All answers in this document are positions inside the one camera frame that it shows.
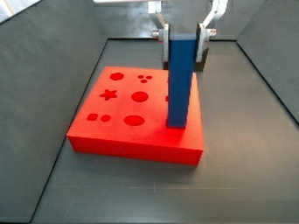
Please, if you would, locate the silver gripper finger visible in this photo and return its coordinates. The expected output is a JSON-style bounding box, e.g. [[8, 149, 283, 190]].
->
[[196, 0, 228, 62], [147, 1, 169, 63]]

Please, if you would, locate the blue rectangular block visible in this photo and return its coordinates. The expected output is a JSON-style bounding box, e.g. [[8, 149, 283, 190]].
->
[[167, 33, 197, 128]]

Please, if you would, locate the red shape sorting board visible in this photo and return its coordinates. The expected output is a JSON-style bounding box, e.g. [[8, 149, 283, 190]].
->
[[67, 66, 203, 165]]

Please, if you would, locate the black curved holder stand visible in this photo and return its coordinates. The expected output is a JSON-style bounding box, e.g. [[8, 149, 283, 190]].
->
[[163, 49, 209, 72]]

